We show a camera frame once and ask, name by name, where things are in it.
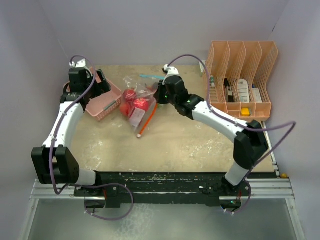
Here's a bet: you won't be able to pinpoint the pink perforated plastic basket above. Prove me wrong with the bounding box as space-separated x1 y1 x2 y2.
60 69 122 122

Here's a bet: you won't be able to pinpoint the orange zip bag with apples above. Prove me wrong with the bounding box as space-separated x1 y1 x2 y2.
119 84 157 139

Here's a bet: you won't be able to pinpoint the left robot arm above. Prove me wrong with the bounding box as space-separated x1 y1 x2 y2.
31 67 111 196

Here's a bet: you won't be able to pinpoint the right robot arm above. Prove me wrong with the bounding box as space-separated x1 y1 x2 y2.
154 75 269 196

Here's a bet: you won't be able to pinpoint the blue zip bag small fruits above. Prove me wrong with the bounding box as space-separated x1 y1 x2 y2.
122 74 165 94

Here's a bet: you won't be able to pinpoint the white box behind organizer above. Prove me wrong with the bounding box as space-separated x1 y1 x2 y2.
199 60 206 77

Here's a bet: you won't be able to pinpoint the small green capped bottle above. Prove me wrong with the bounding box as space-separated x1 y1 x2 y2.
210 75 215 88

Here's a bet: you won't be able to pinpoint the black item in organizer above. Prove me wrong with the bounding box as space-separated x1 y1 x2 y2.
223 78 234 103

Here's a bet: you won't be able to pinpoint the orange desk file organizer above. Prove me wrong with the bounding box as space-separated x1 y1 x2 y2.
202 41 279 122

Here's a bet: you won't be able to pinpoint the white bottle in organizer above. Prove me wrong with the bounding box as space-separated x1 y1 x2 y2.
237 79 250 103

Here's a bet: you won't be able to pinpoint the yellow object in organizer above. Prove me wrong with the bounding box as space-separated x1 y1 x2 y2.
240 107 251 117

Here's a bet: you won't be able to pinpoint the white box in organizer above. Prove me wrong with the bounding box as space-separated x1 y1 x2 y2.
252 87 263 103

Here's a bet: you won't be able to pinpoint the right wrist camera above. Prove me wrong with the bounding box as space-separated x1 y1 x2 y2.
162 64 180 81

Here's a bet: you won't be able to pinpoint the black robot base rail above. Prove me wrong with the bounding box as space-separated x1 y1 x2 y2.
74 172 251 208

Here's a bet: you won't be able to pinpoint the aluminium frame rail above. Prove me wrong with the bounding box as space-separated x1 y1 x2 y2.
30 172 294 201

